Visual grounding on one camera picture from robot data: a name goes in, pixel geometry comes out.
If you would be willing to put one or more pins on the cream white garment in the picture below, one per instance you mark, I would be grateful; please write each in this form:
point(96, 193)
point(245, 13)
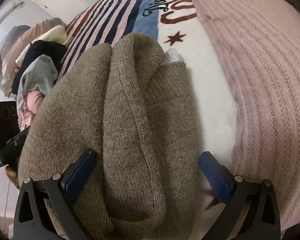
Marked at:
point(56, 34)

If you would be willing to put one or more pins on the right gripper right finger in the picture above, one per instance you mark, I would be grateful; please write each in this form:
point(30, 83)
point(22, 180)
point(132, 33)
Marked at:
point(262, 220)

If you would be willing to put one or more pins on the grey-green garment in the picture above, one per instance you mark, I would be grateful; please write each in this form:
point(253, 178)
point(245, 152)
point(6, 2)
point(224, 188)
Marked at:
point(40, 75)

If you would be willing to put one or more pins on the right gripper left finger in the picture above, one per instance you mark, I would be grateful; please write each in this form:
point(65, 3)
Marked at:
point(31, 219)

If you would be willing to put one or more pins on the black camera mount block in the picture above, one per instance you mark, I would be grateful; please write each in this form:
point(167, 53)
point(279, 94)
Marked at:
point(8, 122)

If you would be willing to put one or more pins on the pink garment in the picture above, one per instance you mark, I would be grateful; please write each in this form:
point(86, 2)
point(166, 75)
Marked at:
point(29, 108)

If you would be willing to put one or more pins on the folded pink grey duvet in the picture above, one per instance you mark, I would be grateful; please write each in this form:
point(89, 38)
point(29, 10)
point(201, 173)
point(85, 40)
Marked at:
point(13, 47)

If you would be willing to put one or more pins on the brown knit sweater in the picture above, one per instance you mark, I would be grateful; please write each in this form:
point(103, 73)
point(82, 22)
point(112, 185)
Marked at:
point(135, 110)

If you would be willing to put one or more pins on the pink knitted pillow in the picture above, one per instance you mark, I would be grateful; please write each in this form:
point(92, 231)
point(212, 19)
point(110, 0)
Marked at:
point(258, 45)

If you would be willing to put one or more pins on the striped fleece bed blanket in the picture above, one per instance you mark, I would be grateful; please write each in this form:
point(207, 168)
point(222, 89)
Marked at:
point(174, 24)

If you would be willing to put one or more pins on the person's left hand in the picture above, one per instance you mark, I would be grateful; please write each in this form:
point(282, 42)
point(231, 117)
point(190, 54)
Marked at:
point(12, 176)

